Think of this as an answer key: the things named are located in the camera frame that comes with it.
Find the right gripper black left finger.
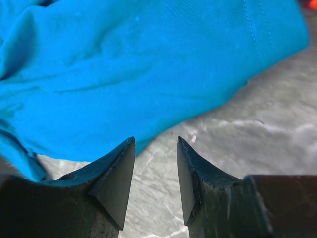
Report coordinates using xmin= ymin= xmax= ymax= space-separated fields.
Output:
xmin=0 ymin=137 xmax=135 ymax=238

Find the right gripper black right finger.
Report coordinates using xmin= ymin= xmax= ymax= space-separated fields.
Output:
xmin=177 ymin=137 xmax=317 ymax=238

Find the teal blue t shirt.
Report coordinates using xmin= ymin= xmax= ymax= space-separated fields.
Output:
xmin=0 ymin=0 xmax=309 ymax=181

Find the folded orange t shirt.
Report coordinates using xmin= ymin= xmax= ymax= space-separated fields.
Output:
xmin=306 ymin=0 xmax=317 ymax=11

